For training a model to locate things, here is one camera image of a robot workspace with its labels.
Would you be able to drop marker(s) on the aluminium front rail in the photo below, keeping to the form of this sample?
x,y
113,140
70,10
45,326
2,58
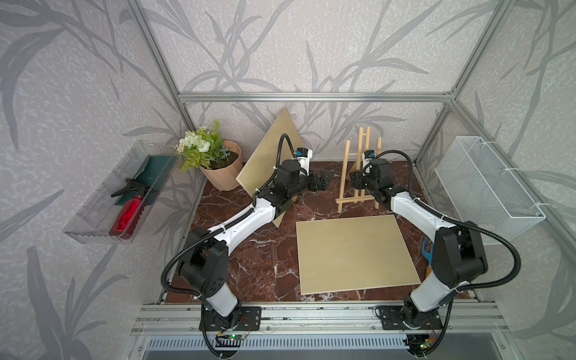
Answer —
x,y
322,330

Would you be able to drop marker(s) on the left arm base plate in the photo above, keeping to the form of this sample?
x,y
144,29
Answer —
x,y
242,318

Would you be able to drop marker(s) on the aluminium cage frame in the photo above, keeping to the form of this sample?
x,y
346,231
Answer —
x,y
504,68

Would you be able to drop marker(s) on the blue hand rake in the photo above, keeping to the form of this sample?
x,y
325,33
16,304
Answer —
x,y
427,250

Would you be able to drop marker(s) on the clear plastic wall bin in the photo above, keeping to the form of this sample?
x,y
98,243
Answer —
x,y
118,208

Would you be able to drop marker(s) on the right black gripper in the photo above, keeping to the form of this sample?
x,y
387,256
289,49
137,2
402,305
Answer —
x,y
355,179

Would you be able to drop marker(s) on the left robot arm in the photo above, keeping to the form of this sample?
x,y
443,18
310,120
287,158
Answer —
x,y
200,269

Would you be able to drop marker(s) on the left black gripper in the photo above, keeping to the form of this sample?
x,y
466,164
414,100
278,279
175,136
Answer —
x,y
322,186

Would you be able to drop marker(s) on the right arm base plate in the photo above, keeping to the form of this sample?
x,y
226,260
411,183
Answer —
x,y
396,317

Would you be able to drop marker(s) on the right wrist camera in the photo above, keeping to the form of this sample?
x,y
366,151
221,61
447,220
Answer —
x,y
366,157

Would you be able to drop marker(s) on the white wire basket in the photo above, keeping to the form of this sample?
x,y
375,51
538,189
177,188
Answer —
x,y
486,191

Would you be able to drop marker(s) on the pink item in basket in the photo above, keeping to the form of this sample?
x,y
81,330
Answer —
x,y
483,231

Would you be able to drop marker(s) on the wooden easel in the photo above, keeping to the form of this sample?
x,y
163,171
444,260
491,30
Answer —
x,y
359,196

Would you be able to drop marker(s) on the red spray bottle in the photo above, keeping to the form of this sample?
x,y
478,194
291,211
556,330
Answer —
x,y
126,222

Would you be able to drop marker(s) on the potted flower plant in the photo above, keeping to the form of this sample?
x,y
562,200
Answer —
x,y
218,159

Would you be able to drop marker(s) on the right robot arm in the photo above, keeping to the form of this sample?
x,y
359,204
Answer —
x,y
458,252

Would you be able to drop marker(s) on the wooden board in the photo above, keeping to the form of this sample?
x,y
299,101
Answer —
x,y
260,167
357,253

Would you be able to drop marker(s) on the green trowel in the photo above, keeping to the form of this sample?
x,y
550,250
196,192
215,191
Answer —
x,y
154,172

